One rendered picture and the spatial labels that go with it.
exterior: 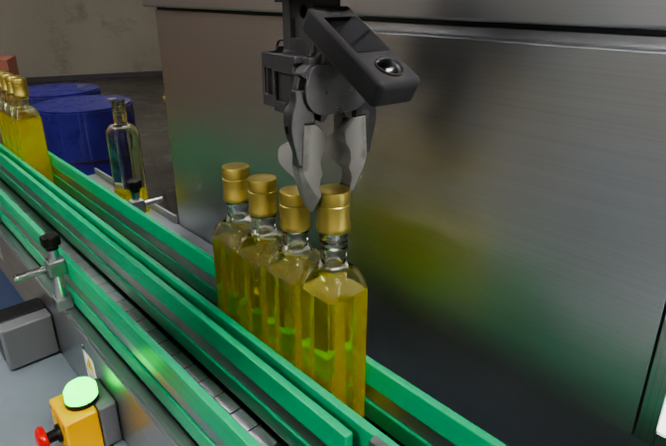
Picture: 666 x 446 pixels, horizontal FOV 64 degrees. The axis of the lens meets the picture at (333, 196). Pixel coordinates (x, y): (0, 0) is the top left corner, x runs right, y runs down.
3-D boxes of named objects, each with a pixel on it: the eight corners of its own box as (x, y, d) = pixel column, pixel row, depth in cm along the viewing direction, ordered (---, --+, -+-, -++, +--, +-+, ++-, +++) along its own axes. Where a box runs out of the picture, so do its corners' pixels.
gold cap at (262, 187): (284, 212, 63) (283, 177, 62) (260, 220, 61) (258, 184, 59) (267, 204, 66) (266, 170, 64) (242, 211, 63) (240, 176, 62)
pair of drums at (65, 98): (134, 184, 403) (118, 76, 374) (157, 241, 312) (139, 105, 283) (34, 198, 376) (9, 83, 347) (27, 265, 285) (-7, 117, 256)
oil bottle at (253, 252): (301, 377, 72) (297, 231, 64) (267, 396, 68) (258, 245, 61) (276, 357, 76) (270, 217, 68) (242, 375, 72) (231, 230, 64)
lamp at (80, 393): (104, 400, 75) (101, 383, 74) (70, 416, 72) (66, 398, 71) (92, 384, 78) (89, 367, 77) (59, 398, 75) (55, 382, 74)
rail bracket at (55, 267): (77, 310, 87) (62, 236, 82) (28, 328, 83) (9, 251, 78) (68, 300, 90) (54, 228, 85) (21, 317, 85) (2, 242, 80)
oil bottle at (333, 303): (367, 422, 64) (371, 264, 56) (331, 448, 61) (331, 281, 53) (335, 397, 68) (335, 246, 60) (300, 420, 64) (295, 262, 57)
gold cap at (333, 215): (357, 230, 55) (358, 189, 53) (329, 239, 53) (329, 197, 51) (337, 219, 58) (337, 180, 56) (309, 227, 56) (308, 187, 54)
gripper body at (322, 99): (322, 102, 59) (321, -17, 54) (373, 116, 52) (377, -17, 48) (261, 111, 54) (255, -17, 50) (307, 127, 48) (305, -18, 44)
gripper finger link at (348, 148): (340, 179, 61) (329, 102, 57) (374, 195, 57) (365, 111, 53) (317, 189, 60) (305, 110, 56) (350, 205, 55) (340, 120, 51)
